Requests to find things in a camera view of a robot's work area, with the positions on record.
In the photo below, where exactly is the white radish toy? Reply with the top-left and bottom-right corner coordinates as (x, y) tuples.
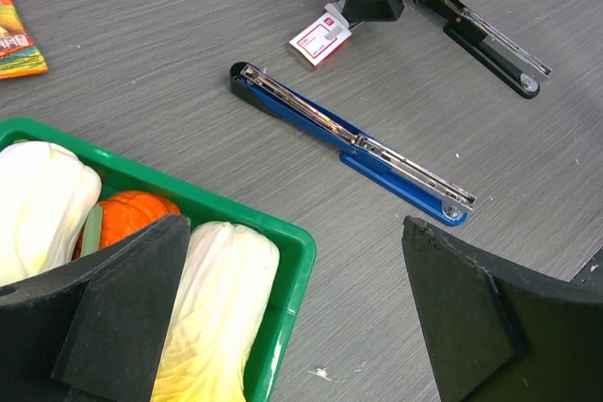
(1, 141), (102, 285)

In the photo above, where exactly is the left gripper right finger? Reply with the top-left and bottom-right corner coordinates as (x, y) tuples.
(401, 217), (602, 401)

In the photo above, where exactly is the blue stapler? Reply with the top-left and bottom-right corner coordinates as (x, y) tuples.
(229, 62), (476, 226)

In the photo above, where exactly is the orange carrot toy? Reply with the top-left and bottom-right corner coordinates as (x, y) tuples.
(73, 190), (181, 259)

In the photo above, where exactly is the green plastic tray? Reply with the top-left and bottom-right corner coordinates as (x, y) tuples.
(1, 118), (316, 402)

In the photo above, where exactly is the red white staple box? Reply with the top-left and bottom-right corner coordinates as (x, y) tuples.
(287, 3), (352, 71)

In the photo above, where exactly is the candy snack bag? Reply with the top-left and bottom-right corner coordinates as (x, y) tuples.
(0, 0), (48, 79)

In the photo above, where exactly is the black stapler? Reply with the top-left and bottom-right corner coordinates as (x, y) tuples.
(423, 0), (551, 99)

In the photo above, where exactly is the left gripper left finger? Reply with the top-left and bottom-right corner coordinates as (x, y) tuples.
(1, 215), (190, 401)

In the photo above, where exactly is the napa cabbage toy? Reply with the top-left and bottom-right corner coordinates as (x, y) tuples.
(151, 221), (280, 402)

